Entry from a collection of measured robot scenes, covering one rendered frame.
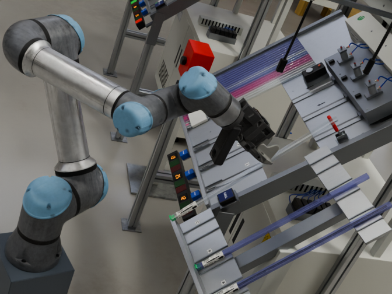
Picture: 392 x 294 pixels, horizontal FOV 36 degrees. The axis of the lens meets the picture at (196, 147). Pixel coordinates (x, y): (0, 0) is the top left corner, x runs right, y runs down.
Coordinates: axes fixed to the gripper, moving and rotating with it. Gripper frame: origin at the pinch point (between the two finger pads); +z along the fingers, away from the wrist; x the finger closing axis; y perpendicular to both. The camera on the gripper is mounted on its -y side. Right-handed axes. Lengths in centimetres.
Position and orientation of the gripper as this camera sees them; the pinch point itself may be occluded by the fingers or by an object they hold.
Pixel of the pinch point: (265, 160)
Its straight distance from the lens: 157.7
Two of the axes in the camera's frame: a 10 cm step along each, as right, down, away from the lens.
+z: 5.9, 5.0, 6.3
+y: 7.5, -6.3, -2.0
